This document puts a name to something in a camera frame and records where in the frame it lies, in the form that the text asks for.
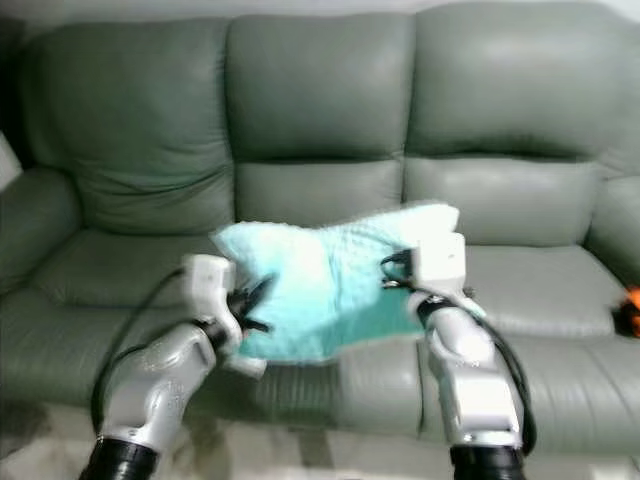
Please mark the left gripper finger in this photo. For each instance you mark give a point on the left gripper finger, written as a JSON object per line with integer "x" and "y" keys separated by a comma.
{"x": 259, "y": 293}
{"x": 257, "y": 326}

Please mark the teal dotted plush pillow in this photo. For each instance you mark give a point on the teal dotted plush pillow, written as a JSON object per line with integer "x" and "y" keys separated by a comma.
{"x": 330, "y": 280}

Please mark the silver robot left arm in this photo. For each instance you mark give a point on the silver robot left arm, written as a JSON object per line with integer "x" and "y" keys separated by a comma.
{"x": 160, "y": 390}

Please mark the green leather sofa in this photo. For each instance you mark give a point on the green leather sofa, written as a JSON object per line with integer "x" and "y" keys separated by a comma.
{"x": 320, "y": 100}

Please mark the small orange black fan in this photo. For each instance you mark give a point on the small orange black fan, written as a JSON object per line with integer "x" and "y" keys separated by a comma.
{"x": 631, "y": 310}

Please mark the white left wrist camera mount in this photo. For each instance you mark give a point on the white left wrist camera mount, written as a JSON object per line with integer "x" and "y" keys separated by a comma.
{"x": 208, "y": 285}

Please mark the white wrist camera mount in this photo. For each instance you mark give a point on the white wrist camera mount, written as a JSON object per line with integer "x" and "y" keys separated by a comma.
{"x": 208, "y": 285}
{"x": 440, "y": 260}

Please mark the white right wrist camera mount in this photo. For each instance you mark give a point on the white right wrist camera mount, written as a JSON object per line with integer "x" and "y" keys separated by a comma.
{"x": 440, "y": 260}

